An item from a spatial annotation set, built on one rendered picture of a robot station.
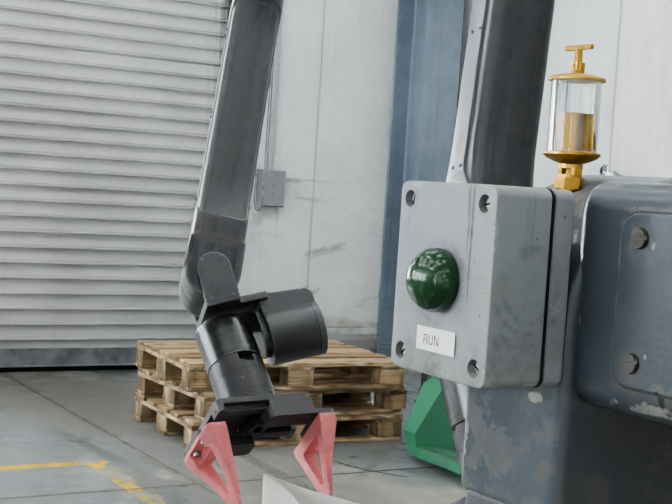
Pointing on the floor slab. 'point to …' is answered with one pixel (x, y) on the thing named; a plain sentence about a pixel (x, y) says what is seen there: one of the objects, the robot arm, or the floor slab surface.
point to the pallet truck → (431, 427)
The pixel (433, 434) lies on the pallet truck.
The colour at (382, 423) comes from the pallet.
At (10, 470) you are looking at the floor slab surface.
